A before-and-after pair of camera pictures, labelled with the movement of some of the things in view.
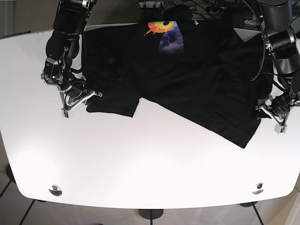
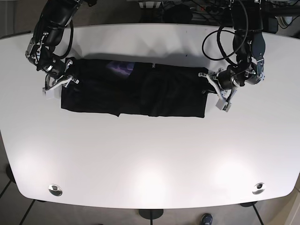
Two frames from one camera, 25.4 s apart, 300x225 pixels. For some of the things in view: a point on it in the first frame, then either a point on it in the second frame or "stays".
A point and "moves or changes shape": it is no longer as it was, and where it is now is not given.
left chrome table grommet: x=56 y=190 stays
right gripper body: x=268 y=105 -> x=225 y=83
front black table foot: x=151 y=213 stays
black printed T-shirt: x=209 y=78 moves or changes shape
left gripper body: x=69 y=110 -> x=52 y=88
